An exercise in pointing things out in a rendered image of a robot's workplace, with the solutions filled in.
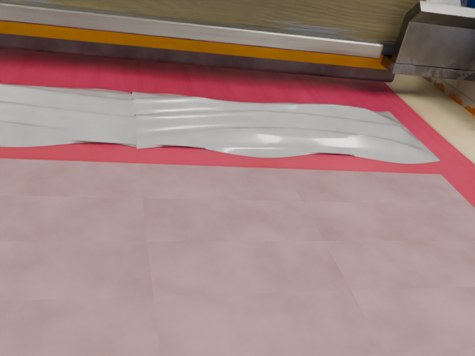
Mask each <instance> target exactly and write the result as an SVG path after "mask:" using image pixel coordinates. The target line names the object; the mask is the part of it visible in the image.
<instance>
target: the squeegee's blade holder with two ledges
mask: <svg viewBox="0 0 475 356"><path fill-rule="evenodd" d="M0 21H6V22H14V23H27V24H35V25H48V26H55V27H63V28H76V29H84V30H97V31H105V32H118V33H126V34H133V35H146V36H154V37H167V38H175V39H182V40H196V41H203V42H217V43H224V44H232V45H244V46H252V47H266V48H273V49H287V50H294V51H302V52H315V53H323V54H335V55H343V56H350V57H364V58H371V59H379V58H380V56H381V53H382V49H383V44H382V43H380V42H378V41H377V40H371V39H364V38H357V37H346V36H339V35H327V34H320V33H313V32H301V31H294V30H282V29H276V28H263V27H257V26H250V25H238V24H231V23H219V22H212V21H205V20H193V19H186V18H174V17H167V16H155V15H148V14H142V13H130V12H123V11H111V10H105V9H98V8H86V7H79V6H67V5H60V4H48V3H41V2H34V1H22V0H0Z"/></svg>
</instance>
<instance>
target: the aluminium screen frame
mask: <svg viewBox="0 0 475 356"><path fill-rule="evenodd" d="M422 77H423V78H424V79H426V80H427V81H428V82H429V83H431V84H432V85H434V86H435V87H436V88H437V89H439V90H440V91H442V92H443V93H444V94H446V95H447V96H448V97H450V98H451V99H453V100H454V101H455V102H456V103H458V104H459V105H461V106H462V107H463V108H465V109H466V110H467V111H468V112H470V113H471V114H473V115H474V116H475V81H463V80H455V79H447V78H432V77H425V76H422Z"/></svg>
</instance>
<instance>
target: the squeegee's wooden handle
mask: <svg viewBox="0 0 475 356"><path fill-rule="evenodd" d="M22 1H34V2H41V3H48V4H60V5H67V6H79V7H86V8H98V9H105V10H111V11H123V12H130V13H142V14H148V15H155V16H167V17H174V18H186V19H193V20H205V21H212V22H219V23H231V24H238V25H250V26H257V27H263V28H276V29H282V30H294V31H301V32H313V33H320V34H327V35H339V36H346V37H357V38H364V39H371V40H377V41H378V42H380V43H382V44H383V49H382V53H381V54H387V55H392V54H393V51H394V48H395V45H396V43H397V38H398V36H399V32H400V30H401V26H402V23H403V21H404V17H405V15H406V13H407V12H408V11H409V10H410V9H411V8H413V7H414V6H415V5H416V4H417V3H418V2H419V1H426V0H22Z"/></svg>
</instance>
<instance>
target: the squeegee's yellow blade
mask: <svg viewBox="0 0 475 356"><path fill-rule="evenodd" d="M0 33H4V34H12V35H27V36H34V37H48V38H57V39H64V40H78V41H86V42H101V43H108V44H116V45H131V46H139V47H153V48H161V49H175V50H183V51H191V52H205V53H213V54H227V55H235V56H243V57H257V58H265V59H280V60H287V61H301V62H310V63H317V64H331V65H340V66H354V67H361V68H369V69H384V70H387V69H386V68H385V67H384V66H382V65H381V62H382V58H383V56H384V54H381V56H380V58H379V59H371V58H364V57H350V56H343V55H335V54H323V53H315V52H302V51H294V50H287V49H273V48H266V47H252V46H244V45H237V44H224V43H217V42H203V41H196V40H182V39H175V38H167V37H154V36H146V35H133V34H126V33H118V32H105V31H97V30H84V29H76V28H63V27H55V26H48V25H35V24H27V23H14V22H6V21H0Z"/></svg>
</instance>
